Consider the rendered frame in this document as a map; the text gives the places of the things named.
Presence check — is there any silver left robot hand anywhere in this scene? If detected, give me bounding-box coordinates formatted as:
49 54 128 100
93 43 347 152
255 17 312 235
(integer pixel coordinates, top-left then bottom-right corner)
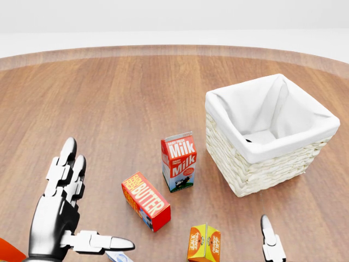
28 136 136 261

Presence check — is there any white wicker basket with liner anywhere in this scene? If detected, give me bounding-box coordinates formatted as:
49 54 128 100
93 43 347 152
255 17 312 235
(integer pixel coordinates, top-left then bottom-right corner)
204 73 341 198

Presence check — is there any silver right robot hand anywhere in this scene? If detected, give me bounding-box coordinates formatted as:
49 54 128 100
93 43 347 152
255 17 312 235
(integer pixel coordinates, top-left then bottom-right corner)
260 214 287 262

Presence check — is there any orange juice carton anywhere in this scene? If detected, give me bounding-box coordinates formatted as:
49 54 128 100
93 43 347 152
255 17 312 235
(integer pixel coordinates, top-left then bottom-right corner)
186 223 221 262

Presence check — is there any red and white milk carton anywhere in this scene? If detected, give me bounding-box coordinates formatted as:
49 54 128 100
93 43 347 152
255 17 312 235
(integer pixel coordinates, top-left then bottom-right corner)
160 131 198 193

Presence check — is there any small white and blue box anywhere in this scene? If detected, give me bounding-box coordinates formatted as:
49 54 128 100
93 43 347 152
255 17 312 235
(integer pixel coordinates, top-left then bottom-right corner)
105 251 131 262

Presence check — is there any red butter box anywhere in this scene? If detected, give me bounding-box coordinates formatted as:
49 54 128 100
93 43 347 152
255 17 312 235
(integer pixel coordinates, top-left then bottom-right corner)
121 171 172 233

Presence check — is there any red-orange tin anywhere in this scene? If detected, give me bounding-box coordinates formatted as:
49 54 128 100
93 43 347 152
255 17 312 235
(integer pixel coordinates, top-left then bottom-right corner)
0 237 27 262

